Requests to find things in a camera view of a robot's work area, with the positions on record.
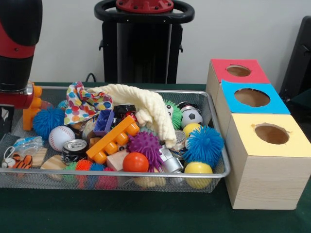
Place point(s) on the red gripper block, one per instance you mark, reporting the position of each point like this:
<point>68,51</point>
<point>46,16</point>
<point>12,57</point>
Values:
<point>17,99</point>

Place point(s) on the orange toy building block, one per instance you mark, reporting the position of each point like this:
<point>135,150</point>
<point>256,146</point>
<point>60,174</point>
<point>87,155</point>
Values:
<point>112,141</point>
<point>30,119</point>

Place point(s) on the clear plastic packet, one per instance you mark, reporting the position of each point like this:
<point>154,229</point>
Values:
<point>29,144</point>

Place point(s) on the colourful patterned cloth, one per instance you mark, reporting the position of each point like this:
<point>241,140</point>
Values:
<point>85,104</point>

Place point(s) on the cream knitted cloth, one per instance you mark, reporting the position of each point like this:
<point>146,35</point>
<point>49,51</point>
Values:
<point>150,107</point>

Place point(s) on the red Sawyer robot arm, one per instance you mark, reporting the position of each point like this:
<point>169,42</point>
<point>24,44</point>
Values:
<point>17,43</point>

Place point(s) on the shallow clear mesh bin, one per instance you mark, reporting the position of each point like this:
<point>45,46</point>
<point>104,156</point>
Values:
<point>160,183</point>

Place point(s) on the wooden box with three holes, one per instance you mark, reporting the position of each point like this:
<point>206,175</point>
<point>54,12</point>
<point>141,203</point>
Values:
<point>262,179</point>

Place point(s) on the small blue spiky ball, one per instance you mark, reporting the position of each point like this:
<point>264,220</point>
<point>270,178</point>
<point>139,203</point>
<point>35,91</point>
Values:
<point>48,123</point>

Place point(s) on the white baseball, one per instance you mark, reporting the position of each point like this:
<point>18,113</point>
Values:
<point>61,138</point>

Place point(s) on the orange ball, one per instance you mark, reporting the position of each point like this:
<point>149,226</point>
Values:
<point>135,162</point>

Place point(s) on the purple spiky ball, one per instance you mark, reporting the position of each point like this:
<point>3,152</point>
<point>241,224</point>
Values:
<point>146,148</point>

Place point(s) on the dark green table cloth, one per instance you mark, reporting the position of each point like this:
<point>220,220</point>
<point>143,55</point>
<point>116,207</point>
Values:
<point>146,213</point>

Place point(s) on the yellow ball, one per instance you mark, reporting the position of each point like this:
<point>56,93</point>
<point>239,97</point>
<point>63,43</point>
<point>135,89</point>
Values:
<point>199,170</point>

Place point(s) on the large blue spiky ball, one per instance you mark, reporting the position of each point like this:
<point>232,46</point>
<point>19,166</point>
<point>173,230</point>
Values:
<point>204,145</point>

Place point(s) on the black chair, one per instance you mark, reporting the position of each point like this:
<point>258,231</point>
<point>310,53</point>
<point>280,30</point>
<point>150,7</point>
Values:
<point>299,63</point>

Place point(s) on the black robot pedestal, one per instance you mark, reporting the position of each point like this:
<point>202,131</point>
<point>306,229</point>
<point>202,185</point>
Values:
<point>146,48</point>

